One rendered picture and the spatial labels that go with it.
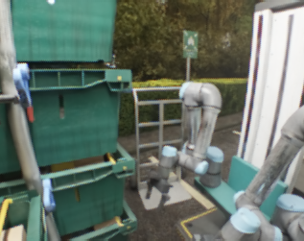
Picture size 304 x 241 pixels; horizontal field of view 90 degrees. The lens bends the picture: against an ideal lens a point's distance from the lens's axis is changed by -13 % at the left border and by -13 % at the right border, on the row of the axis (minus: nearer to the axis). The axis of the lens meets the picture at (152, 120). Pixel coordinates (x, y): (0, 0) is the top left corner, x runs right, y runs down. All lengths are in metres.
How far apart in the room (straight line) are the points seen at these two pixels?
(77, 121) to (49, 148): 0.10
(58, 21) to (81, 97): 0.19
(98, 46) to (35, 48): 0.15
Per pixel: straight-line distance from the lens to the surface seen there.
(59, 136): 0.50
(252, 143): 1.10
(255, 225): 0.60
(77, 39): 0.48
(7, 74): 0.41
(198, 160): 0.93
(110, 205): 0.67
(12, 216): 0.49
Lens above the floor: 1.44
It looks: 17 degrees down
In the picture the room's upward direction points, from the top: straight up
